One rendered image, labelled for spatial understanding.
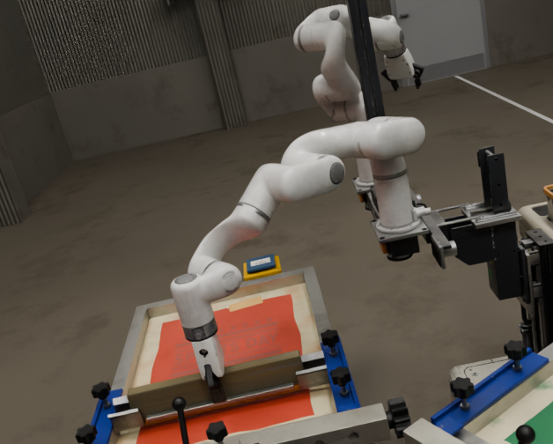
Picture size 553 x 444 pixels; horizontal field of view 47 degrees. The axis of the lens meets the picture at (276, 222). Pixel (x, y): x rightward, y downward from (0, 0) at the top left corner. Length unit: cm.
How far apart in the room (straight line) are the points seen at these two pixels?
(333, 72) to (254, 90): 787
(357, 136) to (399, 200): 26
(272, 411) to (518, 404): 52
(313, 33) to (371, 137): 53
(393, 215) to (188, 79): 828
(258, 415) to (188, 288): 34
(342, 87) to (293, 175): 70
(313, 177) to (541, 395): 66
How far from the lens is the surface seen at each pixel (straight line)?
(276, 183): 142
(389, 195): 176
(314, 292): 188
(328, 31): 198
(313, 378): 150
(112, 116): 1022
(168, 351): 186
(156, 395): 153
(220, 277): 139
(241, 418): 151
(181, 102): 998
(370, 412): 130
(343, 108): 217
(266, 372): 149
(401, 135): 163
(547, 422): 138
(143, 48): 997
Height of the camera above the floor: 184
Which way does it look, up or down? 20 degrees down
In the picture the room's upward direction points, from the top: 13 degrees counter-clockwise
